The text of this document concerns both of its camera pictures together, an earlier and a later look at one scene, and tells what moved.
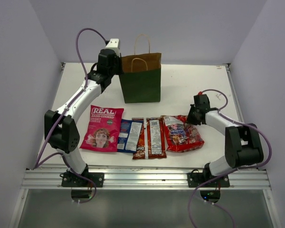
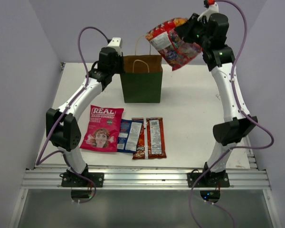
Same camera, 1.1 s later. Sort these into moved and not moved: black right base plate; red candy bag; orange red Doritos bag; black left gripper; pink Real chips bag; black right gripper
Moved: black right gripper; red candy bag
Not moved: black left gripper; pink Real chips bag; black right base plate; orange red Doritos bag
